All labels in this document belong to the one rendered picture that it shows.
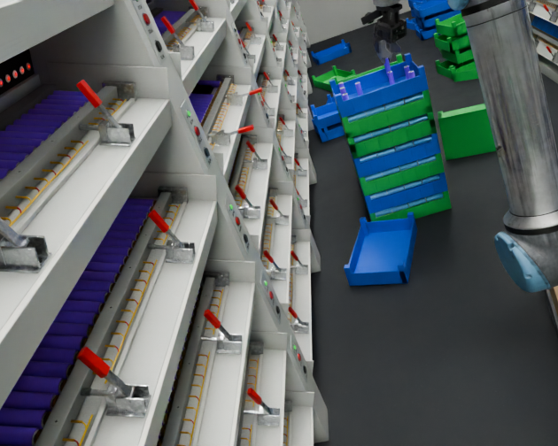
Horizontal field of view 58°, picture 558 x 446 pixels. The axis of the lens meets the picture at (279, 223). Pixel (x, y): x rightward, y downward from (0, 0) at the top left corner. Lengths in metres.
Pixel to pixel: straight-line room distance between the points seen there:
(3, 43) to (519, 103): 0.88
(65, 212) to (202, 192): 0.40
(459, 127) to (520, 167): 1.17
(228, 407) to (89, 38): 0.60
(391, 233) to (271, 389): 1.04
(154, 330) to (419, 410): 0.87
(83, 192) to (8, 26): 0.17
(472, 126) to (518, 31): 1.24
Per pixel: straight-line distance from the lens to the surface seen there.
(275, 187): 1.69
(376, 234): 1.96
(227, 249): 0.98
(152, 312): 0.69
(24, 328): 0.45
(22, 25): 0.59
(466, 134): 2.31
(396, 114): 1.81
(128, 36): 0.85
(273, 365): 1.11
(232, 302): 0.97
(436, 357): 1.48
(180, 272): 0.75
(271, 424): 1.01
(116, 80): 0.87
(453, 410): 1.37
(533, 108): 1.11
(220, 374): 0.85
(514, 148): 1.13
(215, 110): 1.28
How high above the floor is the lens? 1.11
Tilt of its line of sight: 29 degrees down
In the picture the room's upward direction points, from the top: 22 degrees counter-clockwise
